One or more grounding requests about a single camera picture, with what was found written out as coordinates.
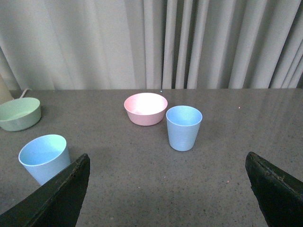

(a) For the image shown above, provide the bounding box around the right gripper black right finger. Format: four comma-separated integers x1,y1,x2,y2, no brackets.
245,152,303,227

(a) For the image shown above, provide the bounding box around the grey pleated curtain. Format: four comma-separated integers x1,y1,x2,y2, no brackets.
0,0,303,90

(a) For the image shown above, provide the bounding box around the blue plastic cup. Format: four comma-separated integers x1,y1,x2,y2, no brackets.
166,105,203,152
18,134,71,185

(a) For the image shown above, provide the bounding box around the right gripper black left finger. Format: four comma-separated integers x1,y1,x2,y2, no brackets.
0,154,90,227

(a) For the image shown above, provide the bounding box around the pink plastic bowl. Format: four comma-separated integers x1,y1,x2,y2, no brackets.
124,93,168,126

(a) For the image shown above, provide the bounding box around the green plastic bowl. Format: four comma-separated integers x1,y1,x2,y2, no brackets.
0,97,41,131

